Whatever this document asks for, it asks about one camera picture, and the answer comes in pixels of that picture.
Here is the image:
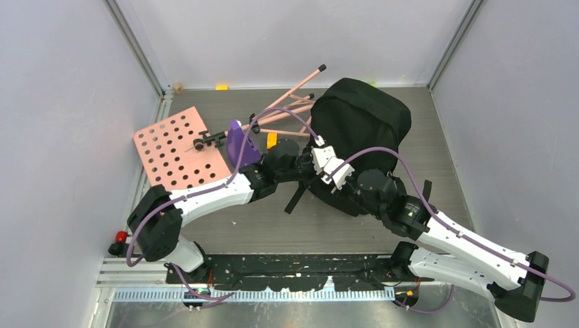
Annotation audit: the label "black student backpack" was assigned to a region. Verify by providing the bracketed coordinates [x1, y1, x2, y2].
[284, 78, 412, 217]

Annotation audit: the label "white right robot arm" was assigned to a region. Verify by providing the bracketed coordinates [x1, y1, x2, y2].
[329, 167, 549, 323]

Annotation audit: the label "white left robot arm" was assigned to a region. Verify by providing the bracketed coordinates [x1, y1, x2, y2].
[126, 135, 328, 283]

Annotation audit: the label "yellow toy brick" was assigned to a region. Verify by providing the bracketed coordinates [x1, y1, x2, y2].
[266, 133, 278, 151]

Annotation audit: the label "pink folding stand legs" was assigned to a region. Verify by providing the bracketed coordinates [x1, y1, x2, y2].
[193, 64, 327, 150]

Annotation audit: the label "purple plastic stapler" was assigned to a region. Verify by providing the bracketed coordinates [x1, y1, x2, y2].
[226, 120, 262, 167]

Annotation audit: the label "pink perforated stand plate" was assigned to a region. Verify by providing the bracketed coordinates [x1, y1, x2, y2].
[133, 107, 231, 191]

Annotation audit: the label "small wooden block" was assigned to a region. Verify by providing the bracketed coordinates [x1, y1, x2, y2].
[173, 83, 184, 94]

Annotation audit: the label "red black stamp toy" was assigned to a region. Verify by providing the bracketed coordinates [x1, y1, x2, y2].
[108, 231, 128, 257]

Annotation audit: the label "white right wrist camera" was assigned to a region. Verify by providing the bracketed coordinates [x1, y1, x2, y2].
[321, 157, 354, 189]

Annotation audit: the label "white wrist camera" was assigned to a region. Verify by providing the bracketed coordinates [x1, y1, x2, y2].
[311, 135, 335, 174]
[321, 157, 354, 189]

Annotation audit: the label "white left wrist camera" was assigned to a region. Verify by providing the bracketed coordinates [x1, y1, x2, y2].
[311, 135, 335, 174]

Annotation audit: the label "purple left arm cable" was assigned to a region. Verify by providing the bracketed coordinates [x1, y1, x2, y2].
[125, 107, 324, 310]

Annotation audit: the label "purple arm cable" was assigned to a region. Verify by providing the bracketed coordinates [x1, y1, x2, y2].
[330, 147, 578, 315]
[125, 107, 324, 310]

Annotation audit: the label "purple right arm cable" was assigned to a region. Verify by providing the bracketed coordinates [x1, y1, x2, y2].
[330, 147, 578, 315]

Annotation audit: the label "aluminium slotted rail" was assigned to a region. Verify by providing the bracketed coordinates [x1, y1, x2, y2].
[112, 286, 395, 303]

